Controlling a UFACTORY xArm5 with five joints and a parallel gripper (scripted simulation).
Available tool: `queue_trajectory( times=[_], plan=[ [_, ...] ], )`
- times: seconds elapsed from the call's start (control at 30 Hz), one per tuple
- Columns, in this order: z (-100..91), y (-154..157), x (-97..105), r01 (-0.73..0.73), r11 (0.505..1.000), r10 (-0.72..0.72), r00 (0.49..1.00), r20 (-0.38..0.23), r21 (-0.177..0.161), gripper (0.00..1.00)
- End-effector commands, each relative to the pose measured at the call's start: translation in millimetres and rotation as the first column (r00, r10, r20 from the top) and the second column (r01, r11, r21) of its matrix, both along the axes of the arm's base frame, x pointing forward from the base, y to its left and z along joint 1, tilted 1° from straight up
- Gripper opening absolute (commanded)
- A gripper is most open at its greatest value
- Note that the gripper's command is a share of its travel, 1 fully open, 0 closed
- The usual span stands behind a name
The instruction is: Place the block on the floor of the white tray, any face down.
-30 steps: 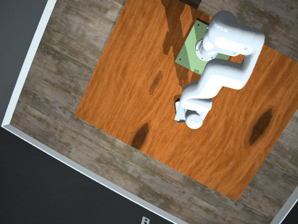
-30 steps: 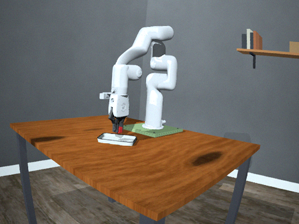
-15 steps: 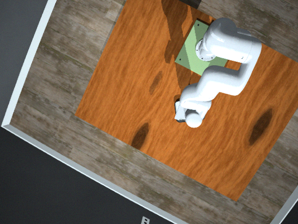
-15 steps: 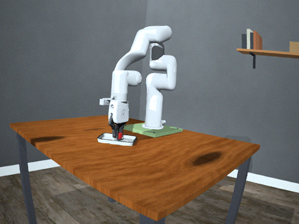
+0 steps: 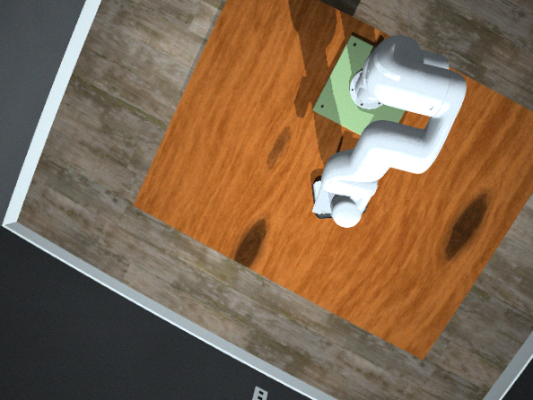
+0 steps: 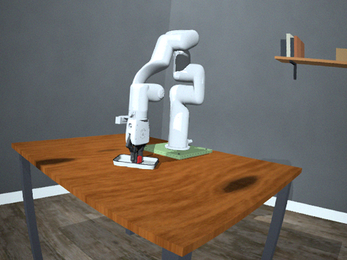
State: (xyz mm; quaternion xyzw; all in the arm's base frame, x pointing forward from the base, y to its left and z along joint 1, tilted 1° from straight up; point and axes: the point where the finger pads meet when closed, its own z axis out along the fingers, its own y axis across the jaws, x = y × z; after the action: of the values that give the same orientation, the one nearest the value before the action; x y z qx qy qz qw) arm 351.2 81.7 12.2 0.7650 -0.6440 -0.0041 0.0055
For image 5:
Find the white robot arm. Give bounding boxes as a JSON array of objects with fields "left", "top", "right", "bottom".
[{"left": 312, "top": 35, "right": 467, "bottom": 227}]

